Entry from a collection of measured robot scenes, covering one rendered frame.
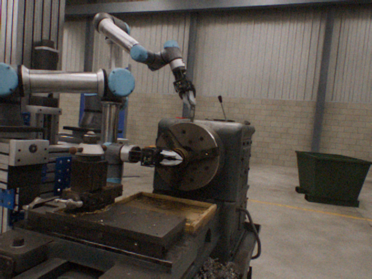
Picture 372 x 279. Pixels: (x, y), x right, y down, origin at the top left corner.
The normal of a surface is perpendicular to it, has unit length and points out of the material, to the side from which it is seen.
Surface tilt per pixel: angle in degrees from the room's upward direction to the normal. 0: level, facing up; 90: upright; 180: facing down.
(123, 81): 89
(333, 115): 90
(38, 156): 90
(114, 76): 89
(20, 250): 0
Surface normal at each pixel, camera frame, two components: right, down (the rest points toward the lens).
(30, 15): 0.89, 0.10
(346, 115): -0.32, 0.02
